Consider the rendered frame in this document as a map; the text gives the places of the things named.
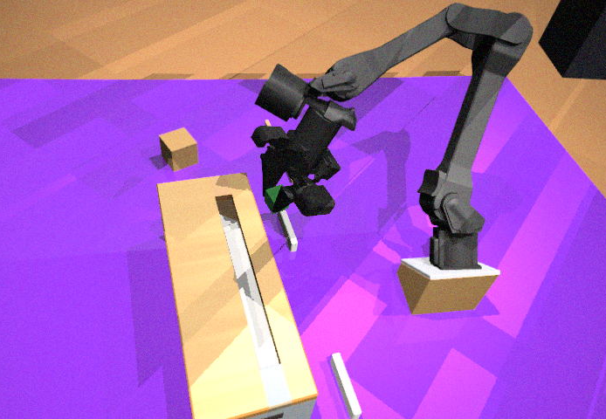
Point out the green block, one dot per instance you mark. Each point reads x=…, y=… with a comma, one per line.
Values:
x=270, y=197

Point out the pale yellow thin bar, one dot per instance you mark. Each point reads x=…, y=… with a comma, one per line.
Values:
x=267, y=123

